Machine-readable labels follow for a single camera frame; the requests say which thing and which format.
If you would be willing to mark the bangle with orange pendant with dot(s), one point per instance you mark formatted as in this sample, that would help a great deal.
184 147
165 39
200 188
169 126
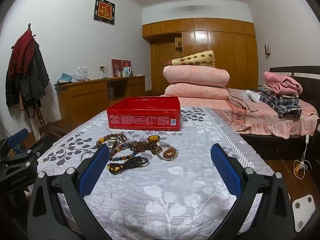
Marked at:
168 152

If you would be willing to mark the paper shopping bag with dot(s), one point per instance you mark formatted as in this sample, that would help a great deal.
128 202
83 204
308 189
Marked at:
111 93

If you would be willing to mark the beige cloth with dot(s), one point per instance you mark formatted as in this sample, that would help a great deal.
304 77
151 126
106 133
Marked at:
237 98

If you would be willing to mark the white plastic bag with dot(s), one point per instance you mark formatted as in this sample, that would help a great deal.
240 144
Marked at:
80 74

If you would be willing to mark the pile of clothes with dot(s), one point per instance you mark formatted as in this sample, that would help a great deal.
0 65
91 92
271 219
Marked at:
260 120

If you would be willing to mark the red photo frame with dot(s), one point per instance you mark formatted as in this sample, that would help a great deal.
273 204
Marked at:
126 63
116 67

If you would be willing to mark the light blue cloth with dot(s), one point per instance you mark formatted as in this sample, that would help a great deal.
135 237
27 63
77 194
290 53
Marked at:
65 78

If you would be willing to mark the wall socket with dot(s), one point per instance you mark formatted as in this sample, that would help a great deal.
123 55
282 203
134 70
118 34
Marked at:
103 68

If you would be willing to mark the red scarf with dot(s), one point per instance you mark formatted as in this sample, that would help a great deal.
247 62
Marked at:
22 52

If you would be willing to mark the folded pink blanket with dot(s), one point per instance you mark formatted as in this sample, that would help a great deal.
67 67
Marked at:
282 82

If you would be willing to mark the white cloth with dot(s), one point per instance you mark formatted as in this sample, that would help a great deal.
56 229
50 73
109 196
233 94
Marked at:
252 96

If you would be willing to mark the silver wristwatch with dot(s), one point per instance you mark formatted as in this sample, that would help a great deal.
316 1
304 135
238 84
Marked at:
111 144

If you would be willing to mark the red tin box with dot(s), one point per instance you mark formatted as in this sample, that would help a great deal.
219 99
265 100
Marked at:
140 121

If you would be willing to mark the grey leaf-pattern tablecloth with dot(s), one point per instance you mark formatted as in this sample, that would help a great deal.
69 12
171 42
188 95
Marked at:
155 205

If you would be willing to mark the framed red calligraphy picture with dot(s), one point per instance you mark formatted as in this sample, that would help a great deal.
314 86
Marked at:
104 10

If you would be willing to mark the small wall device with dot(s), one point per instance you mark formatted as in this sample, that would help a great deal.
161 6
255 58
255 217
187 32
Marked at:
267 49

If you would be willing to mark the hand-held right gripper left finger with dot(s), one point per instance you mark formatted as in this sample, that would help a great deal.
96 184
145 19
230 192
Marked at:
93 171

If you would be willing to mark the white kettle red lid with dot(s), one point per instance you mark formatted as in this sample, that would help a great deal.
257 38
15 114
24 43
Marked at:
127 71

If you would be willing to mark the dark jackets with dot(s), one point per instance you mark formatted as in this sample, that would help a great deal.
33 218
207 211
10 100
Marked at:
35 80

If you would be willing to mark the folded pink quilt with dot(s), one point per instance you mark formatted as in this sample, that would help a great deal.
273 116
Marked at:
195 92
195 76

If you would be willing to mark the yellow spotted blanket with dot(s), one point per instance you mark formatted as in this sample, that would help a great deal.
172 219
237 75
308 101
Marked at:
197 58

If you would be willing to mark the wooden sideboard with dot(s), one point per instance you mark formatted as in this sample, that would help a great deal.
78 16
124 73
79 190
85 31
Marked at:
80 95

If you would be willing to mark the wooden wardrobe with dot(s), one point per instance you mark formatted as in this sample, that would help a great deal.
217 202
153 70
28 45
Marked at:
225 45

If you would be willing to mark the wooden coat rack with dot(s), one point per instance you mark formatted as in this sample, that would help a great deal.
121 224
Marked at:
41 116

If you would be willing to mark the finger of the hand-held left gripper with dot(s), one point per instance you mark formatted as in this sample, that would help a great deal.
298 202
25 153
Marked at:
40 146
17 136

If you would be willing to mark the folded plaid clothes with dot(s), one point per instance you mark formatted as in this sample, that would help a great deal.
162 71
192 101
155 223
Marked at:
282 105

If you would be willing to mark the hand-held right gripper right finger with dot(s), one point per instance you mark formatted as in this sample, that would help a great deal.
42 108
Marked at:
226 172

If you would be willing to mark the dark wooden bed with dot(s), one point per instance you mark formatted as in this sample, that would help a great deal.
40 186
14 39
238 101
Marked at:
310 80

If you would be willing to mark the white bathroom scale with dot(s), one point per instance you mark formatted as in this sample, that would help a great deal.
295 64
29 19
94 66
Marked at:
303 213

